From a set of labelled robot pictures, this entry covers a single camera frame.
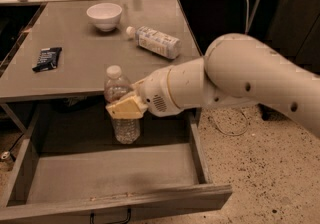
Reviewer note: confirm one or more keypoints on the dark blue snack packet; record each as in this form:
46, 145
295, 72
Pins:
48, 59

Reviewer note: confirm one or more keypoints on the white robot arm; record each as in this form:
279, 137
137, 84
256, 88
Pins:
236, 70

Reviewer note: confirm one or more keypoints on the black drawer handle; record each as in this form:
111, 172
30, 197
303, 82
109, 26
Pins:
122, 216

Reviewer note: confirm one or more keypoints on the grey cabinet counter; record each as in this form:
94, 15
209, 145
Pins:
87, 52

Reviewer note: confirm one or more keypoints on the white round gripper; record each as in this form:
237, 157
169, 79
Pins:
154, 90

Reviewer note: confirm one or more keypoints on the white ceramic bowl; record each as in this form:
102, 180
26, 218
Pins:
105, 16

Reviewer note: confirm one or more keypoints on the clear plastic water bottle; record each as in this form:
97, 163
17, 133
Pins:
117, 85

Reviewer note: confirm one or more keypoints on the white labelled bottle lying down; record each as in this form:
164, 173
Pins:
155, 41

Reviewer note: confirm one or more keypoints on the grey open top drawer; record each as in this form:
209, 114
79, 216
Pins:
70, 165

